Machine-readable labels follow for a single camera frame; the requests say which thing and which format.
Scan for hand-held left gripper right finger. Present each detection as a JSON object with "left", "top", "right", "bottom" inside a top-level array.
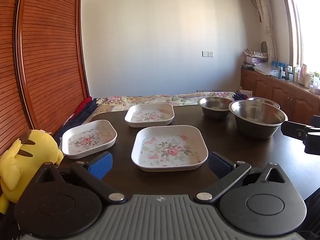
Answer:
[{"left": 194, "top": 152, "right": 292, "bottom": 203}]

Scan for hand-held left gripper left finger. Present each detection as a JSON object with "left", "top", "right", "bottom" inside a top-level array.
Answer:
[{"left": 32, "top": 152, "right": 127, "bottom": 204}]

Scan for small floral square plate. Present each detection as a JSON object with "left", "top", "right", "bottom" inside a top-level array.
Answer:
[
  {"left": 62, "top": 119, "right": 117, "bottom": 159},
  {"left": 124, "top": 103, "right": 175, "bottom": 128}
]

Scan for large steel bowl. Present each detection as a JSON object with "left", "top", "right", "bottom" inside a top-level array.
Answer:
[{"left": 229, "top": 100, "right": 288, "bottom": 140}]

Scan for small steel bowl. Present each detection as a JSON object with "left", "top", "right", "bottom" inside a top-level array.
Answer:
[
  {"left": 197, "top": 97, "right": 234, "bottom": 119},
  {"left": 246, "top": 97, "right": 280, "bottom": 109}
]

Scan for large floral square plate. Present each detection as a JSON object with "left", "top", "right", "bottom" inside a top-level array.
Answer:
[{"left": 131, "top": 126, "right": 209, "bottom": 172}]

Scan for wooden cabinet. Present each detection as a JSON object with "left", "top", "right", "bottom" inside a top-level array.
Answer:
[{"left": 240, "top": 66, "right": 320, "bottom": 127}]

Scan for row of bottles and jars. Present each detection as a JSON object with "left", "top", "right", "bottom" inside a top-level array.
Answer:
[{"left": 270, "top": 60, "right": 320, "bottom": 93}]

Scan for dark blue red blanket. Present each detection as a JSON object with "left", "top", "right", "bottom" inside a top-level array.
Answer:
[{"left": 54, "top": 96, "right": 100, "bottom": 143}]

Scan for clear plastic bag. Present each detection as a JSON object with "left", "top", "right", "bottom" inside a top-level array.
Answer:
[{"left": 254, "top": 62, "right": 279, "bottom": 77}]

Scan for floral bedspread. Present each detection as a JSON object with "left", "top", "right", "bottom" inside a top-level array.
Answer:
[{"left": 91, "top": 91, "right": 236, "bottom": 123}]

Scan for yellow plush toy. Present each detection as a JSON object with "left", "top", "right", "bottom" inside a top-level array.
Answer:
[{"left": 0, "top": 129, "right": 64, "bottom": 215}]

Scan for purple box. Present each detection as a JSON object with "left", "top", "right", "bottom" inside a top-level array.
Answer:
[{"left": 246, "top": 56, "right": 267, "bottom": 65}]

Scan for pile of folded cloth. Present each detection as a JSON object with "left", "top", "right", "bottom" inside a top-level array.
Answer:
[{"left": 244, "top": 48, "right": 269, "bottom": 58}]

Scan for white patterned curtain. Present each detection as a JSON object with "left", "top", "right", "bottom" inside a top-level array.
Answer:
[{"left": 249, "top": 0, "right": 277, "bottom": 63}]

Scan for wooden slatted wardrobe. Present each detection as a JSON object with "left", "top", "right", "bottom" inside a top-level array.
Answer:
[{"left": 0, "top": 0, "right": 90, "bottom": 157}]

